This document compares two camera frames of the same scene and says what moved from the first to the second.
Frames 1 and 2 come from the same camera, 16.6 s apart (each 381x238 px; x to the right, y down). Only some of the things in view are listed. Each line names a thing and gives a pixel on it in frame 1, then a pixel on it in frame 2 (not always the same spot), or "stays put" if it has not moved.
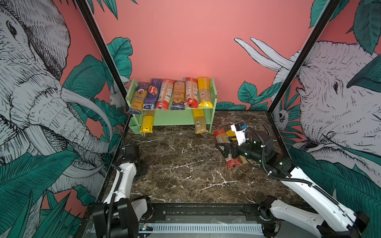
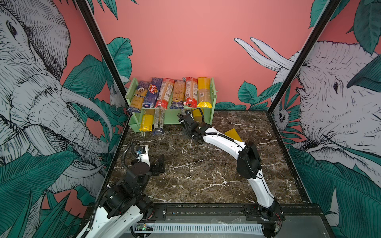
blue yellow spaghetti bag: x=139 y=98 stays put
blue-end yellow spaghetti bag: x=179 y=92 stays put
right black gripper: x=230 y=147 to x=186 y=129
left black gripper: x=143 y=168 to x=161 y=164
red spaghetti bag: x=191 y=92 stays put
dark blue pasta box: x=152 y=95 stays put
